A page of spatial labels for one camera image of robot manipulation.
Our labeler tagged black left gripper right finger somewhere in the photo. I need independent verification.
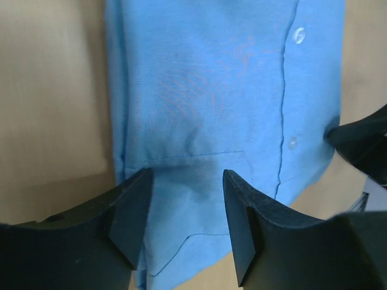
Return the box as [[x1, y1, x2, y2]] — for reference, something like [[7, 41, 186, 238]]
[[223, 170, 386, 289]]

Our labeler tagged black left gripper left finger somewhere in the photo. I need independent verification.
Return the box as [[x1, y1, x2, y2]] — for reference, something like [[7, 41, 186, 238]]
[[1, 169, 154, 289]]

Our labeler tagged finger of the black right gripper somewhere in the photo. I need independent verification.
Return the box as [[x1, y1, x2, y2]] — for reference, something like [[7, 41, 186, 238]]
[[326, 106, 386, 184]]

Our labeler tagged light blue shirt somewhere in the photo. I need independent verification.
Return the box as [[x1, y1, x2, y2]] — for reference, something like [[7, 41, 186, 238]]
[[105, 0, 345, 289]]

